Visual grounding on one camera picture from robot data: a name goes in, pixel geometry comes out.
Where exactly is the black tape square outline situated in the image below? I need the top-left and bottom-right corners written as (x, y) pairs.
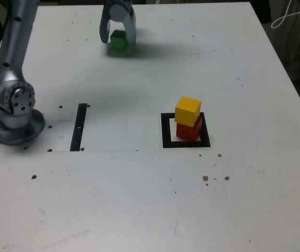
top-left (160, 112), bottom-right (211, 149)

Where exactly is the green cube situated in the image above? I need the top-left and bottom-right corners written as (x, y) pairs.
top-left (109, 29), bottom-right (128, 52)

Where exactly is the red cube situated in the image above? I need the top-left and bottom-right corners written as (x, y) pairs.
top-left (175, 115), bottom-right (203, 141)

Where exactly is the white cord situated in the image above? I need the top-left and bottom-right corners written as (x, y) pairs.
top-left (271, 0), bottom-right (300, 29)

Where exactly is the black tape strip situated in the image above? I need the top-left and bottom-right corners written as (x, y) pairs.
top-left (69, 103), bottom-right (88, 152)

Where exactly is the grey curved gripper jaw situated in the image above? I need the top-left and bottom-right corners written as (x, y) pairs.
top-left (98, 0), bottom-right (113, 44)
top-left (111, 0), bottom-right (137, 45)

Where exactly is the yellow cube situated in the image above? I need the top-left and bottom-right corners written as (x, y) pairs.
top-left (174, 96), bottom-right (202, 127)

